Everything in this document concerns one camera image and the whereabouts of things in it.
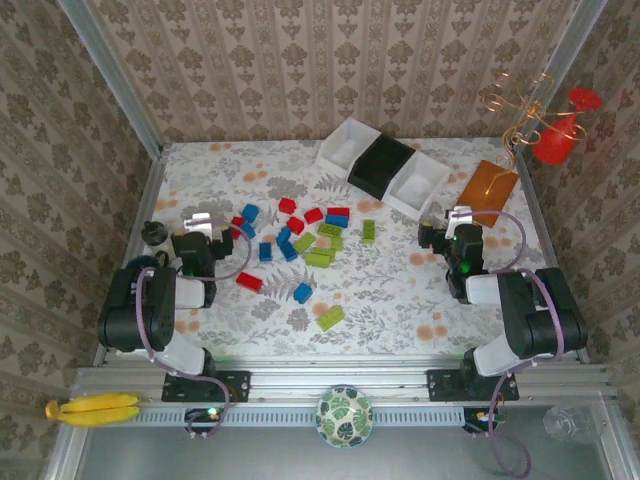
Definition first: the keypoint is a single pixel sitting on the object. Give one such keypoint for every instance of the long red lego brick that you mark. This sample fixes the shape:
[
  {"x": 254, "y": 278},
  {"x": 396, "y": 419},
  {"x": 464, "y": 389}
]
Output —
[
  {"x": 249, "y": 282},
  {"x": 338, "y": 211}
]

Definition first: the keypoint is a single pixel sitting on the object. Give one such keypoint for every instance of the white plastic bin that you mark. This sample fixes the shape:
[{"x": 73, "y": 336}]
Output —
[
  {"x": 345, "y": 150},
  {"x": 415, "y": 187}
]

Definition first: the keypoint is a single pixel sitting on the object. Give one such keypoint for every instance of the green lego brick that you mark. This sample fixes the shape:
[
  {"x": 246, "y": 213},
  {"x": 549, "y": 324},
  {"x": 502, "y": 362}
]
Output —
[
  {"x": 368, "y": 231},
  {"x": 324, "y": 250},
  {"x": 330, "y": 230},
  {"x": 318, "y": 259},
  {"x": 304, "y": 242},
  {"x": 338, "y": 243},
  {"x": 330, "y": 317}
]

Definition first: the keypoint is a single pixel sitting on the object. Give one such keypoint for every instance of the black plastic bin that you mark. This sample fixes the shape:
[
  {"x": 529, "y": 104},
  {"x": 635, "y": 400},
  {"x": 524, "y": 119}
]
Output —
[{"x": 380, "y": 160}]

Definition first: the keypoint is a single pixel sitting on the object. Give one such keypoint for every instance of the long blue lego brick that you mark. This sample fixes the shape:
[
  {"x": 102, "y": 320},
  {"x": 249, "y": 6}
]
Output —
[{"x": 337, "y": 221}]

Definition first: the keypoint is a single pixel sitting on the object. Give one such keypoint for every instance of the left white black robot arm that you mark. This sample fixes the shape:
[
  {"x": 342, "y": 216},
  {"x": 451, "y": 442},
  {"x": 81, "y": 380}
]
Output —
[{"x": 190, "y": 292}]

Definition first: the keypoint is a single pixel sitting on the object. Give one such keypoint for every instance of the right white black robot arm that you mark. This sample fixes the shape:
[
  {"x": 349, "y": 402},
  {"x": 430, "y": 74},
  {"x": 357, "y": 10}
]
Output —
[{"x": 545, "y": 310}]

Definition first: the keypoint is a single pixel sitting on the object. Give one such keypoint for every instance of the small black knob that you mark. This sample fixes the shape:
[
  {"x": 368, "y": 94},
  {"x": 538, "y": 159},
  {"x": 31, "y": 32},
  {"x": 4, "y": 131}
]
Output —
[{"x": 154, "y": 232}]

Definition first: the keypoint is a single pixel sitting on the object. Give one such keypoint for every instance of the dark blue mug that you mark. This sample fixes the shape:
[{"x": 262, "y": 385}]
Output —
[{"x": 142, "y": 261}]

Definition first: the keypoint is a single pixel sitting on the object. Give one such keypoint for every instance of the red plastic goblet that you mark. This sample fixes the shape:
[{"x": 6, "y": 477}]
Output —
[{"x": 552, "y": 142}]

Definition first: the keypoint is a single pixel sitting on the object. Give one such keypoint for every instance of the small black controller board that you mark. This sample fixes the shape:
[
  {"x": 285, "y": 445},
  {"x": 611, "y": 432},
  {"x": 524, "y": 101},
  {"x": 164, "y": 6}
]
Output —
[
  {"x": 482, "y": 416},
  {"x": 205, "y": 415}
]

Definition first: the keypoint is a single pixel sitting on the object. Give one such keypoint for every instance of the yellow banana bunch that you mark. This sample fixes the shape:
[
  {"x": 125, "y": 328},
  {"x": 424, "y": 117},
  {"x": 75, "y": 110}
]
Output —
[{"x": 100, "y": 410}]

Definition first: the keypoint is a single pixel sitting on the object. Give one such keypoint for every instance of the leaf pattern bowl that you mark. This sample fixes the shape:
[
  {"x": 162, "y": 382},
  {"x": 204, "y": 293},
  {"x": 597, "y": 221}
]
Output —
[{"x": 345, "y": 415}]

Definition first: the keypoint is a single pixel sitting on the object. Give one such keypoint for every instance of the clear drinking glass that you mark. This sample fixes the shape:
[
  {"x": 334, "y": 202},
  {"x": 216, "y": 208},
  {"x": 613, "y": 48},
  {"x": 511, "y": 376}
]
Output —
[{"x": 570, "y": 425}]

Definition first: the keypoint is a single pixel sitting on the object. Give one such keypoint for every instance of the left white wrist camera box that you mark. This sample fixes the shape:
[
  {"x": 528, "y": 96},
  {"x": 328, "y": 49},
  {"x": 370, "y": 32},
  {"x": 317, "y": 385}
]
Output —
[{"x": 197, "y": 222}]

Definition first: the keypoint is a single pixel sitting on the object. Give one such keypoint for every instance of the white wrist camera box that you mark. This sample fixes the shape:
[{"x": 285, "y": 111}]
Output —
[
  {"x": 197, "y": 222},
  {"x": 460, "y": 216}
]

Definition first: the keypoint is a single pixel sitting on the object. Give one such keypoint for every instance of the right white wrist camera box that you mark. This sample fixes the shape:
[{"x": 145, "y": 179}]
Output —
[{"x": 460, "y": 216}]

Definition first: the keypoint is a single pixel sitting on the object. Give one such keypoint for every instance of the aluminium side rail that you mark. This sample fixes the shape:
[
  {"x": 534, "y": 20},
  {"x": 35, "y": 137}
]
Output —
[
  {"x": 545, "y": 225},
  {"x": 141, "y": 200}
]

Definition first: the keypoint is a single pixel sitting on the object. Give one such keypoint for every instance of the wide aluminium base rail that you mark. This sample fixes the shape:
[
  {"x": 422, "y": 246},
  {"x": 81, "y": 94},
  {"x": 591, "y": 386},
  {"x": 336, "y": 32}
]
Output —
[{"x": 340, "y": 375}]

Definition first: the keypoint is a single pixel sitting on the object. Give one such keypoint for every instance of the aluminium frame post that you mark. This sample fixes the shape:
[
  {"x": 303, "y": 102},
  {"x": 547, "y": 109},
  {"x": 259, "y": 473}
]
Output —
[
  {"x": 570, "y": 50},
  {"x": 114, "y": 80}
]

